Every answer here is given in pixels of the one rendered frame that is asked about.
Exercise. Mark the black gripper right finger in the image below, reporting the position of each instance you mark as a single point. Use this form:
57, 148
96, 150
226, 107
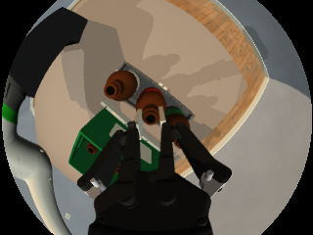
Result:
213, 174

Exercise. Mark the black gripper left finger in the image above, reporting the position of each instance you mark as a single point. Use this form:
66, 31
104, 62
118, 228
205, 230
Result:
98, 178

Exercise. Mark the brown bottle with green label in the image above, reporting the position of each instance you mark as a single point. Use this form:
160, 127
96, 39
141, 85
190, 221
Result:
175, 115

